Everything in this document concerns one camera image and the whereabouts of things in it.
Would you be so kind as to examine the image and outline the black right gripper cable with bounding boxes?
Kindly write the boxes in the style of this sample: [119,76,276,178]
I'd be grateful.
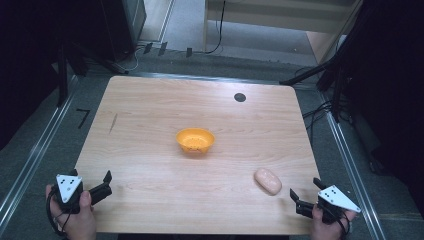
[332,209,353,240]

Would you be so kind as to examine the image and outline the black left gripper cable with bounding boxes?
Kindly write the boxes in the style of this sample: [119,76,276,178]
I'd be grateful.
[45,189,72,239]

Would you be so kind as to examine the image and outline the black hanging cable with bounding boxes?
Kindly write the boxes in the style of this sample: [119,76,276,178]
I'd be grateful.
[203,0,227,55]

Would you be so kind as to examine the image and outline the orange plastic bowl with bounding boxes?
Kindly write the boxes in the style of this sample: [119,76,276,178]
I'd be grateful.
[175,127,216,155]

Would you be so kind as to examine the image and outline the white floor cable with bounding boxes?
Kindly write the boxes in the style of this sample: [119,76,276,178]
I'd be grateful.
[123,45,148,72]

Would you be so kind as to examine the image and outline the person's right hand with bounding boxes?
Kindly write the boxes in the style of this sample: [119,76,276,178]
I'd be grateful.
[311,203,357,240]

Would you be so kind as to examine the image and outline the dark cabinet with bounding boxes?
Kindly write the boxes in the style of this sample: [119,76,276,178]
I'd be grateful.
[98,0,148,62]

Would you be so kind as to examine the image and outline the person's left hand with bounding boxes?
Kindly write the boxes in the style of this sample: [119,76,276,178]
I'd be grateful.
[45,184,98,240]

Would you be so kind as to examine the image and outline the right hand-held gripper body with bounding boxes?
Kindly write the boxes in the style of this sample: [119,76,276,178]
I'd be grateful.
[295,184,362,225]

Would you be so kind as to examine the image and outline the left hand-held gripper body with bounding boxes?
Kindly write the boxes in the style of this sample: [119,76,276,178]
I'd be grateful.
[53,173,113,215]

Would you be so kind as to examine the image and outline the metal floor rail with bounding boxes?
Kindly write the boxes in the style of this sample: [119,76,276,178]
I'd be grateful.
[0,75,80,231]
[319,93,388,240]

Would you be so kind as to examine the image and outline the black floor cables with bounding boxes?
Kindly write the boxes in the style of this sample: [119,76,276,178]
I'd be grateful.
[294,66,355,141]

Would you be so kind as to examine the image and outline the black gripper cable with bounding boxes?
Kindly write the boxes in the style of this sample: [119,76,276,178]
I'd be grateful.
[332,209,353,240]
[45,189,72,239]

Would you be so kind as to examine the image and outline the light wooden furniture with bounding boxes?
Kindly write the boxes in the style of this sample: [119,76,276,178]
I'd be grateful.
[202,0,365,64]

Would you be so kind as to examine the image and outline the black metal stand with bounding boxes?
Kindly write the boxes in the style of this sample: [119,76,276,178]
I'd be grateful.
[279,6,371,123]
[54,39,130,108]

